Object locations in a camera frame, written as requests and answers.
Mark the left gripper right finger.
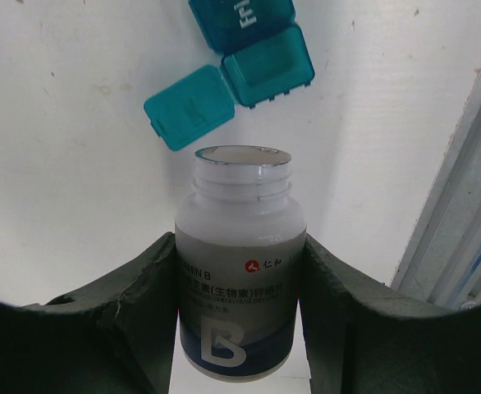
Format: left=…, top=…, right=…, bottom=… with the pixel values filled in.
left=300, top=237, right=481, bottom=393

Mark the weekly pill organizer strip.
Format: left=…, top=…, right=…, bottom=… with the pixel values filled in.
left=144, top=0, right=315, bottom=151

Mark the aluminium mounting rail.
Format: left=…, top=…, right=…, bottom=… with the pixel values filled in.
left=392, top=70, right=481, bottom=309

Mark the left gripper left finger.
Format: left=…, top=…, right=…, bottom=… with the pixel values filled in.
left=0, top=233, right=178, bottom=393

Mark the white pill bottle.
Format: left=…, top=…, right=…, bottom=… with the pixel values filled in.
left=175, top=145, right=307, bottom=383

